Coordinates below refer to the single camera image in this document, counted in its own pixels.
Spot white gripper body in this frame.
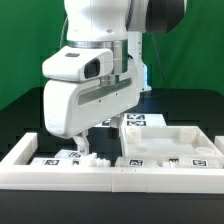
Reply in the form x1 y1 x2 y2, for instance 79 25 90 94
44 66 138 139

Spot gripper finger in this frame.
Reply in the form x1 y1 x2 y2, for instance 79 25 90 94
108 117 120 139
73 131 89 155

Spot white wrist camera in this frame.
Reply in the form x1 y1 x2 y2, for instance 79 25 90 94
42 46 113 82

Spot white U-shaped obstacle fence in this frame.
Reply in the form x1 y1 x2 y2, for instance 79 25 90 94
0 133 224 194

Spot white square tabletop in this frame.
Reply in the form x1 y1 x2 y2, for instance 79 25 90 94
121 126 217 157

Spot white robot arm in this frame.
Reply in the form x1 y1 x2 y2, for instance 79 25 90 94
42 0 187 155

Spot white tag sheet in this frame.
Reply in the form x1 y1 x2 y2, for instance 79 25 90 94
118 113 166 127

